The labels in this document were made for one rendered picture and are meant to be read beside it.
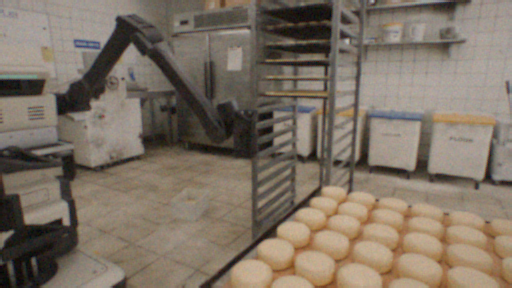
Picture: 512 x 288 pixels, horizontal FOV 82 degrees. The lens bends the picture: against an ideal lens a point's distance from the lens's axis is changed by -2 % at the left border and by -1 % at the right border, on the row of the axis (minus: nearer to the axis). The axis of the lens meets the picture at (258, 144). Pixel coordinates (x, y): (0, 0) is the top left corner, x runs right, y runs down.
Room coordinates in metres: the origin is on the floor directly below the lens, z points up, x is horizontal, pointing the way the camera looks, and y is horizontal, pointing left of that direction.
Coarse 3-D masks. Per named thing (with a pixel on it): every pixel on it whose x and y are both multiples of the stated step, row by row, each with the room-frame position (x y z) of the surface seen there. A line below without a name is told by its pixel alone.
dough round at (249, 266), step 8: (240, 264) 0.33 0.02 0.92; (248, 264) 0.33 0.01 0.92; (256, 264) 0.33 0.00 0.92; (264, 264) 0.33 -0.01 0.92; (232, 272) 0.32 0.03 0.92; (240, 272) 0.31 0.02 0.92; (248, 272) 0.31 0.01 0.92; (256, 272) 0.31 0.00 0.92; (264, 272) 0.31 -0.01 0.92; (232, 280) 0.31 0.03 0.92; (240, 280) 0.30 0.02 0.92; (248, 280) 0.30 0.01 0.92; (256, 280) 0.30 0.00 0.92; (264, 280) 0.30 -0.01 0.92
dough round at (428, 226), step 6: (414, 222) 0.44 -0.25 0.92; (420, 222) 0.44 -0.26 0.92; (426, 222) 0.44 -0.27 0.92; (432, 222) 0.44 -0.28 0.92; (438, 222) 0.44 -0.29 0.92; (408, 228) 0.44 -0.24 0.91; (414, 228) 0.43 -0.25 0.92; (420, 228) 0.42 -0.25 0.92; (426, 228) 0.42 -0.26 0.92; (432, 228) 0.42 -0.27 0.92; (438, 228) 0.42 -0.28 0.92; (432, 234) 0.41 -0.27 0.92; (438, 234) 0.41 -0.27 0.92
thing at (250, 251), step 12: (312, 192) 0.59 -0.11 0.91; (300, 204) 0.54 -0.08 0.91; (288, 216) 0.50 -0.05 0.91; (276, 228) 0.46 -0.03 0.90; (264, 240) 0.42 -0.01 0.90; (240, 252) 0.37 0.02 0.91; (252, 252) 0.39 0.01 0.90; (228, 264) 0.35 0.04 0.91; (216, 276) 0.32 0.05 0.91; (228, 276) 0.33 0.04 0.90
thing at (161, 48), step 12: (132, 36) 0.95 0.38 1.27; (144, 48) 0.95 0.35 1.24; (156, 48) 0.96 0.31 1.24; (168, 48) 1.00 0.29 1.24; (156, 60) 0.98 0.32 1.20; (168, 60) 0.97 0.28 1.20; (168, 72) 0.97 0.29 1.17; (180, 72) 0.97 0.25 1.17; (180, 84) 0.97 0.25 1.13; (192, 84) 0.98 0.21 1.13; (192, 96) 0.96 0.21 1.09; (204, 96) 0.99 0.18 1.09; (192, 108) 0.98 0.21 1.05; (204, 108) 0.96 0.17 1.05; (204, 120) 0.96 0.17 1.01; (216, 120) 0.96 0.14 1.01
